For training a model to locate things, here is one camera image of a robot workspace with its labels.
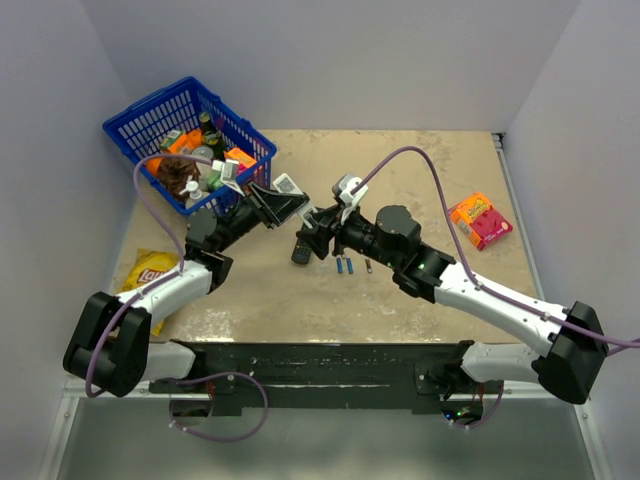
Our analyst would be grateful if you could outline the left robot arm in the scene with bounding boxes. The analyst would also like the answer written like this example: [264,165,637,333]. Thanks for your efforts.
[63,183,309,397]

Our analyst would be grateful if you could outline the orange fruit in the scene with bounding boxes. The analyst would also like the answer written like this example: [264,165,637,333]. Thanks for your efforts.
[145,157,162,177]

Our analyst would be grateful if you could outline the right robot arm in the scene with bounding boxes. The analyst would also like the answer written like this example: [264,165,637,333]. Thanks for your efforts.
[297,205,609,405]

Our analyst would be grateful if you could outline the orange pink box in basket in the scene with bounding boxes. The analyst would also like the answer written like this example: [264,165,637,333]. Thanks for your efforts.
[224,147,257,174]

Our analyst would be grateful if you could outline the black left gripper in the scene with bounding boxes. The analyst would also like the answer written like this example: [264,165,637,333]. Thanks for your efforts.
[215,180,309,254]

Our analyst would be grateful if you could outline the white air conditioner remote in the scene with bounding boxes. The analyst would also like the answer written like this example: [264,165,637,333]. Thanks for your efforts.
[273,173,317,229]

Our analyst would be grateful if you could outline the black TV remote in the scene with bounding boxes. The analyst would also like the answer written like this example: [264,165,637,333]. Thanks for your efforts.
[291,238,313,266]

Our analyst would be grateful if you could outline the brown crumpled bag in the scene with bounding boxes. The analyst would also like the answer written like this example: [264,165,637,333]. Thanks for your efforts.
[157,157,200,202]

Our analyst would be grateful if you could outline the green glass bottle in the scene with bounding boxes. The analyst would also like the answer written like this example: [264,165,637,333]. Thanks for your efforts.
[199,111,226,160]

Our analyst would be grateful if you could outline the orange juice carton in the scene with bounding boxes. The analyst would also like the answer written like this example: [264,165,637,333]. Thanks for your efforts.
[159,129,202,154]

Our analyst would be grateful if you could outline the white pump bottle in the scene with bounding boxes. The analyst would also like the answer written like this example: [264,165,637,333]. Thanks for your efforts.
[179,176,210,209]

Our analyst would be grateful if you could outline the yellow Lays chips bag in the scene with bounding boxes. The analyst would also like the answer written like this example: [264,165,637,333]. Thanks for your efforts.
[117,248,181,337]

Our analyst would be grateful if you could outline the pink orange snack box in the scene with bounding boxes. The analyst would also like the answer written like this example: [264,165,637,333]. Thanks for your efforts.
[448,192,513,251]

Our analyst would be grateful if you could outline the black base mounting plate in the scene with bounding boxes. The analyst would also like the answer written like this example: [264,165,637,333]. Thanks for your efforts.
[150,341,500,415]

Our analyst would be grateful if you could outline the tin can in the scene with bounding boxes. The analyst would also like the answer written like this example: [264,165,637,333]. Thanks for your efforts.
[191,145,214,160]

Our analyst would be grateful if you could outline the blue plastic basket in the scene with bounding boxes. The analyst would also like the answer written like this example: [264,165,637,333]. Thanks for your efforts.
[103,76,277,187]

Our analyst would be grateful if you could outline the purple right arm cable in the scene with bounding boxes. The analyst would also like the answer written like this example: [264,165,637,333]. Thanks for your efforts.
[352,146,640,357]

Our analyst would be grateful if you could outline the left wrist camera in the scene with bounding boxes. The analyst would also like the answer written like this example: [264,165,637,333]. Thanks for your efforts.
[212,159,245,197]

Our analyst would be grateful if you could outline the green sponge pack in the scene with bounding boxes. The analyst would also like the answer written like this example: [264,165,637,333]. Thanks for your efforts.
[206,170,224,192]

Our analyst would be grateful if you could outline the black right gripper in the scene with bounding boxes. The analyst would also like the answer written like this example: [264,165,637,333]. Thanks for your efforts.
[297,200,401,269]

